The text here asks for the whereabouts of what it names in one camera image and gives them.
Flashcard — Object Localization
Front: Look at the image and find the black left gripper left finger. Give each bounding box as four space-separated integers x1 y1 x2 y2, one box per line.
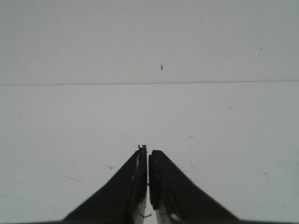
63 145 147 221

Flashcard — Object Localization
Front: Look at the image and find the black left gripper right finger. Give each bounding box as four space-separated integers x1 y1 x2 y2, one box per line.
149 150 239 221

